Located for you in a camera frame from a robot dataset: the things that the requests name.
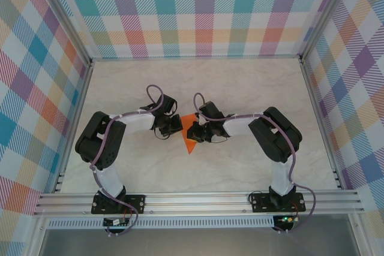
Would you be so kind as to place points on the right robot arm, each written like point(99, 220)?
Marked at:
point(276, 136)

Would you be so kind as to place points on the thin aluminium table rail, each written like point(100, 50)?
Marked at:
point(195, 57)

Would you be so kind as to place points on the control board with green light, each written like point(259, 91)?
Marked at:
point(286, 219)

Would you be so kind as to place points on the black control board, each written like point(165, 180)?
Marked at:
point(114, 222)

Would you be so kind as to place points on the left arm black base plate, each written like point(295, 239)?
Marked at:
point(136, 202)

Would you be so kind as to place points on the aluminium frame post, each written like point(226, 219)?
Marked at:
point(327, 13)
point(64, 19)

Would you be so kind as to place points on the orange paper sheet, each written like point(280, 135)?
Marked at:
point(190, 148)

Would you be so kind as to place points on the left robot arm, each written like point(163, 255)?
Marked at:
point(99, 142)

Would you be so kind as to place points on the aluminium table side rail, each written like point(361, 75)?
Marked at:
point(315, 109)
point(78, 112)

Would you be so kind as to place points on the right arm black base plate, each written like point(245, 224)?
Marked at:
point(259, 202)

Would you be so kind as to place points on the wide aluminium mounting rail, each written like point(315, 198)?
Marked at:
point(195, 203)

